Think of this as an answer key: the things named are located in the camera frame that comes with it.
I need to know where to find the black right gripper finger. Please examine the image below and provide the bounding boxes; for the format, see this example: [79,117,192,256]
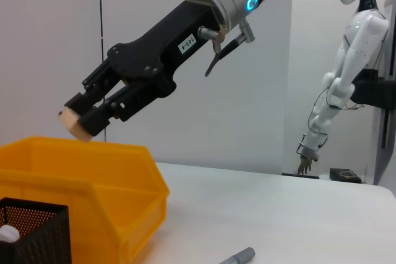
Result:
[79,83,150,137]
[64,61,124,117]

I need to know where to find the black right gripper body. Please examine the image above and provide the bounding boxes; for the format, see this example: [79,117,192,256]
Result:
[106,0,226,104]

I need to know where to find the beige eraser with barcode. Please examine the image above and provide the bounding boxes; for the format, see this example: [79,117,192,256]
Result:
[58,108,93,143]

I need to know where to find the grey marker pen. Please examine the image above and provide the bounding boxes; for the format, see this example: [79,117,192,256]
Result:
[218,247,257,264]

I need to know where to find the black mesh pen holder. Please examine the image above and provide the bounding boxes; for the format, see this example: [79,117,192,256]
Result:
[0,197,72,264]

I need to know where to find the yellow plastic storage bin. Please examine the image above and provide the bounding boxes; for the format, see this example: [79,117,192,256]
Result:
[0,136,171,264]

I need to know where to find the white humanoid robot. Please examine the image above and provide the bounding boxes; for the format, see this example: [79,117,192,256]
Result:
[308,0,391,143]

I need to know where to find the small black box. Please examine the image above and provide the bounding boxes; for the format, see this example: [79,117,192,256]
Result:
[329,168,363,184]

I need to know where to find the right gripper cable with connector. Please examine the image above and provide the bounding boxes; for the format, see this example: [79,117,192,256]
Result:
[197,18,257,78]

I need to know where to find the black mounting bracket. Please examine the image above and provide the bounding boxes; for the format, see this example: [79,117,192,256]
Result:
[350,67,396,111]

